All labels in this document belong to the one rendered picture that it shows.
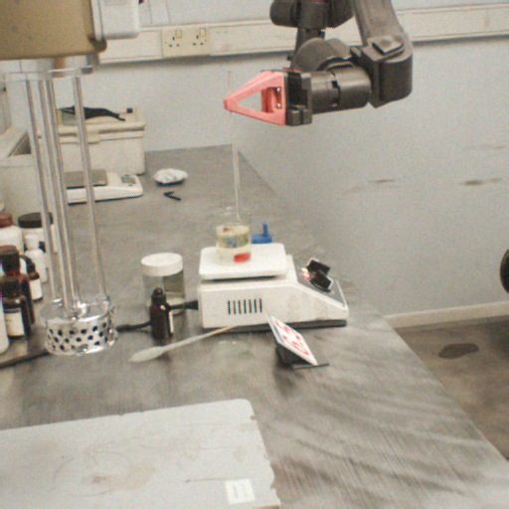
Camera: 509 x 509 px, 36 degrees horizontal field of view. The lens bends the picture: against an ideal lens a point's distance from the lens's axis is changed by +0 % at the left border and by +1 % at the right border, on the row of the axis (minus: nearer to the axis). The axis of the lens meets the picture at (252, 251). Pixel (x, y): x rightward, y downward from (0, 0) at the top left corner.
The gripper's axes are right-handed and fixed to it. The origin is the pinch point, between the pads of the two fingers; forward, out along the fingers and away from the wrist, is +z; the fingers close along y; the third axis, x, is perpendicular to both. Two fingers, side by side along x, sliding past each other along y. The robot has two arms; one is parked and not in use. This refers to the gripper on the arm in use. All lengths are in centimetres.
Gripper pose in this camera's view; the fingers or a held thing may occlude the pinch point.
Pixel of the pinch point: (231, 103)
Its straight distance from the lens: 102.5
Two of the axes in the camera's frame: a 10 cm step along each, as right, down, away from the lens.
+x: 0.6, 9.5, 3.1
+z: -9.0, 1.9, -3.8
